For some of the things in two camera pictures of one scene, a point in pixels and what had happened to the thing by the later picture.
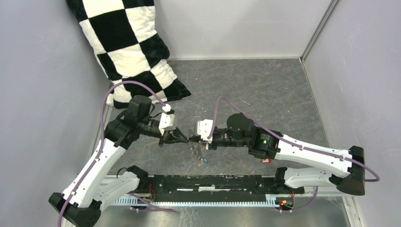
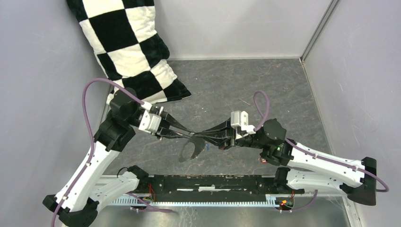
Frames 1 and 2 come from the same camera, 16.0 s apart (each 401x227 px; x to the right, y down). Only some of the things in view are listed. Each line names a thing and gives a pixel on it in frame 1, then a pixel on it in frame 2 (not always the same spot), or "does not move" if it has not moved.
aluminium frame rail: x=331 y=8 does not move
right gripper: x=196 y=138 → x=225 y=129
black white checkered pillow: x=124 y=38 does not move
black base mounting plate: x=207 y=186 does not move
